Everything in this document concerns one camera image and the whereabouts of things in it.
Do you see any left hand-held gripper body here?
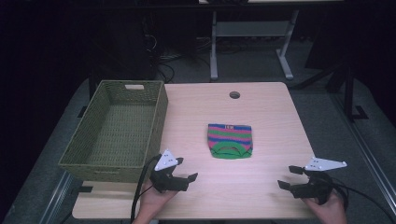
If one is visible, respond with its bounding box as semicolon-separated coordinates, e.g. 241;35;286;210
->
149;148;191;193

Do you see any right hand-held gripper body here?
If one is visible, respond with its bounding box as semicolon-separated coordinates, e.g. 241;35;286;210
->
290;156;348;206

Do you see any striped cloth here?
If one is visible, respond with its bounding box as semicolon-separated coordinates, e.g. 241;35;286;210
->
206;123;254;161

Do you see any green woven basket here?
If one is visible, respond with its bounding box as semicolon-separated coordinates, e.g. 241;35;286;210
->
58;79;169;184

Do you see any person's right hand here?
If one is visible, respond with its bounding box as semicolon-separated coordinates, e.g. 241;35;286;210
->
303;189;348;224

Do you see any dark metal stand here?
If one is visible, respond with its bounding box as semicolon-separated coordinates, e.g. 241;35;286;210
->
325;63;370;123

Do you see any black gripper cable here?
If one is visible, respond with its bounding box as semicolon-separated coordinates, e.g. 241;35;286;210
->
323;174;396;224
129;154;163;224

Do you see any aluminium floor rail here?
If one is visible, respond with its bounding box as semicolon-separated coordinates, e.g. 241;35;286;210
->
330;92;396;216
38;171;76;224

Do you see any tangle of floor cables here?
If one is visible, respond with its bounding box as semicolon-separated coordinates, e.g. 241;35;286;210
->
143;18;216;84

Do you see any white metal desk frame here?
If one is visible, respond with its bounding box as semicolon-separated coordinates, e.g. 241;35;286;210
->
209;9;301;81

